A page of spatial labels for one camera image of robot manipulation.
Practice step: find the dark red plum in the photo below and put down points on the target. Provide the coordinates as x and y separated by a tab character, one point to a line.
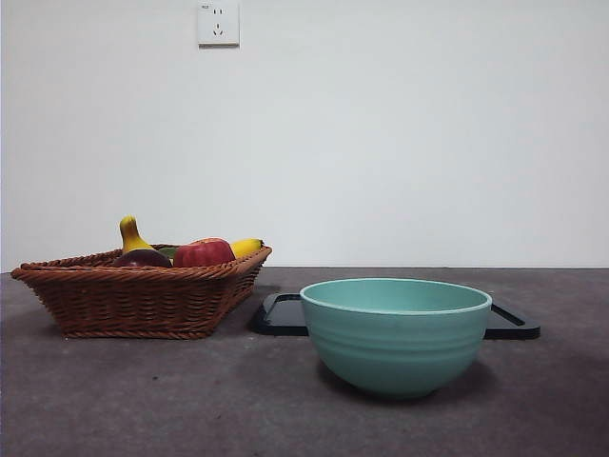
143	259

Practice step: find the dark teal flat tray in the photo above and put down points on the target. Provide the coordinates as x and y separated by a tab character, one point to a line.
278	316

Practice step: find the red apple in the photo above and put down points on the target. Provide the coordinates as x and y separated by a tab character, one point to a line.
204	254

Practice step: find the green fruit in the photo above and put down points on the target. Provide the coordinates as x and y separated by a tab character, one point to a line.
167	250

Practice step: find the teal ribbed bowl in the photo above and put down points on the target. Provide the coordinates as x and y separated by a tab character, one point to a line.
395	352

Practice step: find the yellow banana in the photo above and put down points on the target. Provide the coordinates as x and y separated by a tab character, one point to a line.
132	238

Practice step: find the brown wicker basket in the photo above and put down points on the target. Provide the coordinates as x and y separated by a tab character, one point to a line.
133	300

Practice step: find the white wall socket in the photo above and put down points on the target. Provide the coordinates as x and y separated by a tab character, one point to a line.
230	38

